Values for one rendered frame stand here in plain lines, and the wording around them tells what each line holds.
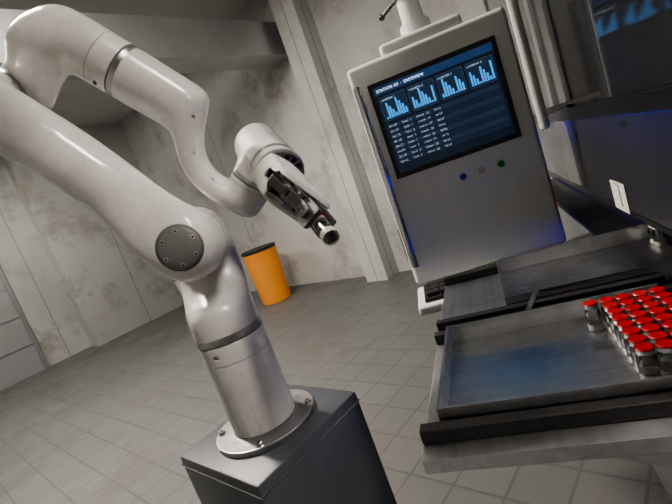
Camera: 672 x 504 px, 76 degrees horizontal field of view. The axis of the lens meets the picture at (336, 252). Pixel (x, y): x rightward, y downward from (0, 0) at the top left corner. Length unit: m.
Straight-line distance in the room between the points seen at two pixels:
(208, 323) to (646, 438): 0.60
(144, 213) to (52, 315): 7.62
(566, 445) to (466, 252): 1.00
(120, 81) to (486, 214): 1.11
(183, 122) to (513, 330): 0.66
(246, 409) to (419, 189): 0.93
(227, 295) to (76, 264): 7.31
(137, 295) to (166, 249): 7.60
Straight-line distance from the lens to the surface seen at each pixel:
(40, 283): 8.31
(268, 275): 5.55
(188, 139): 0.77
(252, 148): 0.73
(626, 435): 0.60
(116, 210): 0.75
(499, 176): 1.48
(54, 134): 0.81
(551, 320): 0.84
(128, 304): 8.23
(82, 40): 0.82
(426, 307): 1.31
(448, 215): 1.47
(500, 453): 0.59
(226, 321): 0.75
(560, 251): 1.16
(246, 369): 0.77
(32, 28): 0.85
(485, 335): 0.85
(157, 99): 0.77
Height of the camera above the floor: 1.24
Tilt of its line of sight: 9 degrees down
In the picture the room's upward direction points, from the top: 20 degrees counter-clockwise
